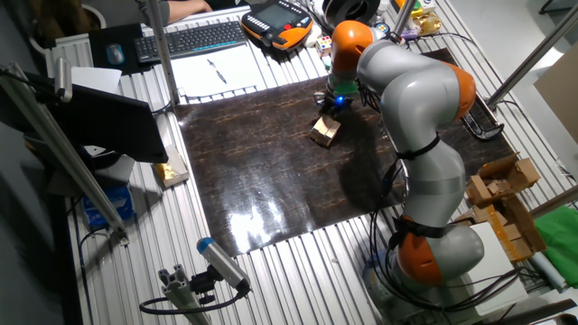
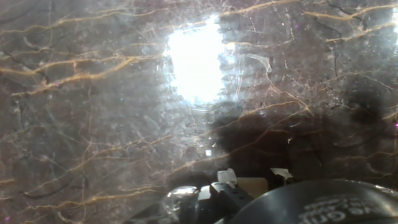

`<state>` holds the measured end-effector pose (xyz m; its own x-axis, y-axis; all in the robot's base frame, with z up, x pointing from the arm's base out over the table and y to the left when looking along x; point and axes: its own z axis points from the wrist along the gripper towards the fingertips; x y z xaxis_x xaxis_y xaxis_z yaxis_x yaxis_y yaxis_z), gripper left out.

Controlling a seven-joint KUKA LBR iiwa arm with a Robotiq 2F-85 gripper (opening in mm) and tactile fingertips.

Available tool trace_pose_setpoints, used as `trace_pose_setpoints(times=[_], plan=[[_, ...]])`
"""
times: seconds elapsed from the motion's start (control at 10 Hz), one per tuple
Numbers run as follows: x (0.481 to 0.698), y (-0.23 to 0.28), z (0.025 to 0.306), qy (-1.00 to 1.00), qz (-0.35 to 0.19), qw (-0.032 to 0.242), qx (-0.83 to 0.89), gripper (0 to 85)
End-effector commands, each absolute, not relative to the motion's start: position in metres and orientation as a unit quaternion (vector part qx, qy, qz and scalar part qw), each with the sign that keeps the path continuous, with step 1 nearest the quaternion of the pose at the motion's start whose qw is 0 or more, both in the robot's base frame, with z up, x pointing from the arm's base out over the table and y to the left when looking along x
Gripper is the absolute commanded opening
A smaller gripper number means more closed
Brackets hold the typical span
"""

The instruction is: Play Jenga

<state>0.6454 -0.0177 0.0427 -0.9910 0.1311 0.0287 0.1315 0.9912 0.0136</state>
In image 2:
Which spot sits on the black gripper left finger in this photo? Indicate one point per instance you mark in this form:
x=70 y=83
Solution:
x=228 y=196

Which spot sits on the dark marble pattern mat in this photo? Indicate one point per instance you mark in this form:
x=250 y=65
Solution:
x=93 y=109

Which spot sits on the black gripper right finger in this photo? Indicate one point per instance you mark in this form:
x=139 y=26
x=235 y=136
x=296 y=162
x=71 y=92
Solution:
x=281 y=176

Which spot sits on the light wooden jenga block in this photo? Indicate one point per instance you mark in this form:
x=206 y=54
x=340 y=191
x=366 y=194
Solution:
x=252 y=186

